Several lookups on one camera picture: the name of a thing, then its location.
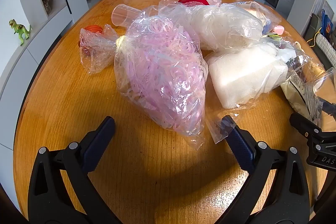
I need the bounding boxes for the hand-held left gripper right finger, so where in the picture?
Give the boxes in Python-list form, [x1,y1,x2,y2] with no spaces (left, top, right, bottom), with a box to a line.
[222,115,311,224]

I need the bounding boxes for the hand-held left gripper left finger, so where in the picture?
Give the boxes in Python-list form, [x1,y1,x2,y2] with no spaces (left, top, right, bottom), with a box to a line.
[28,116,124,224]

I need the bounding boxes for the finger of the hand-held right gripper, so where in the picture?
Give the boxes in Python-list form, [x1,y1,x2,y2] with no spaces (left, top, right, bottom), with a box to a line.
[290,112,322,139]
[316,97,336,116]

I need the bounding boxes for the clear zip bag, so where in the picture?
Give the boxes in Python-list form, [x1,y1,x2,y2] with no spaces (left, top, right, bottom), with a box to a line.
[291,67,336,122]

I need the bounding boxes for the silver snack packet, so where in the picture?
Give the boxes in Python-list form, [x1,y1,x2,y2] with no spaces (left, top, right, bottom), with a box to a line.
[280,80,323,122]

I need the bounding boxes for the bagged white foam block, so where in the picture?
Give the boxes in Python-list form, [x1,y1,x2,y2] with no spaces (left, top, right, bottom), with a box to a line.
[205,39,323,144]

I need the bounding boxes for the bag of pink rubber bands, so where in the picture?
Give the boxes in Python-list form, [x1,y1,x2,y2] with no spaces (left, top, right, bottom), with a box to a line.
[114,10,209,151]

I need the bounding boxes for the white keyboard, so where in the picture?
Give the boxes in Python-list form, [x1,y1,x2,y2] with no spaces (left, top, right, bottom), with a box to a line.
[315,34,336,68]

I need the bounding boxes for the dark green sofa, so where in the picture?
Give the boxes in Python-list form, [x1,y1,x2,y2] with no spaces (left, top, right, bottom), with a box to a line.
[303,14,336,69]

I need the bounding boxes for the blue bag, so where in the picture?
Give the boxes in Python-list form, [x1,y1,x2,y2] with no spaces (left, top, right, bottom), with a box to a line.
[321,9,335,37]

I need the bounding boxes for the crumpled clear plastic bag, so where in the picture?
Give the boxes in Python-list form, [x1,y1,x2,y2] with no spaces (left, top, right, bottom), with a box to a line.
[79,24,124,75]

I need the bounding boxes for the blue and white packet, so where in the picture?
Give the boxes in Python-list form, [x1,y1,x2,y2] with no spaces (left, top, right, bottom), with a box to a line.
[261,18,273,33]

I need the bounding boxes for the white board panel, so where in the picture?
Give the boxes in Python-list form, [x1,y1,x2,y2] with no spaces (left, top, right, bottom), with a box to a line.
[276,0,326,35]

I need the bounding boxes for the orange bottle cap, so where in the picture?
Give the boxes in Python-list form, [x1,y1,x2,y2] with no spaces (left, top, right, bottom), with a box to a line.
[84,25,104,35]

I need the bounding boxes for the bag of white fibre filling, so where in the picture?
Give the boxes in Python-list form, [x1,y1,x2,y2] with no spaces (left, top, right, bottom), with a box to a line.
[159,0,281,51]

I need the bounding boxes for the clear plastic measuring cup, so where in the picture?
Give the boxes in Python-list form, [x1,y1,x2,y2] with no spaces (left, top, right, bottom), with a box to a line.
[112,4,143,28]

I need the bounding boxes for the green dinosaur toy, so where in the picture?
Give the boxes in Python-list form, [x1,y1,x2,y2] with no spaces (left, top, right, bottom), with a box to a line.
[9,19,32,46]

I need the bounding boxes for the yellow cable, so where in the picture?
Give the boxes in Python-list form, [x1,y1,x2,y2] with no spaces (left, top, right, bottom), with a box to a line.
[307,27,323,47]

